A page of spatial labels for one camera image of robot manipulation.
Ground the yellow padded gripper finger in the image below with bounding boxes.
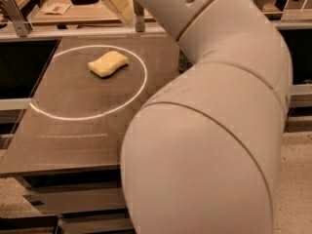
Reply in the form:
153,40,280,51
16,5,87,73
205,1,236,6
101,0,135,24

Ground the yellow sponge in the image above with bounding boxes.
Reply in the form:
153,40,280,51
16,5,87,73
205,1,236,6
88,51,129,78

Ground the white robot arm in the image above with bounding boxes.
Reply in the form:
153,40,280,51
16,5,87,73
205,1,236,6
120,0,293,234

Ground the green soda can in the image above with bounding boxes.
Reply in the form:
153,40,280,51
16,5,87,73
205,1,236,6
178,51,192,73

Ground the black cloth bundle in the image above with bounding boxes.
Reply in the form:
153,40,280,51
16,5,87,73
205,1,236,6
71,0,98,5

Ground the paper sheet on desk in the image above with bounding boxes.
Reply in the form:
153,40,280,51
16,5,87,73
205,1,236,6
43,3,71,15

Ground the grey drawer cabinet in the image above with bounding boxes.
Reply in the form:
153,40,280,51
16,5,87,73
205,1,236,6
14,169,136,234

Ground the middle metal bracket post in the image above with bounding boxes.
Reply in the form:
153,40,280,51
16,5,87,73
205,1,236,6
133,0,145,32

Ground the left metal bracket post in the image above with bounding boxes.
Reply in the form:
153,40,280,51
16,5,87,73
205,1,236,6
0,0,32,37

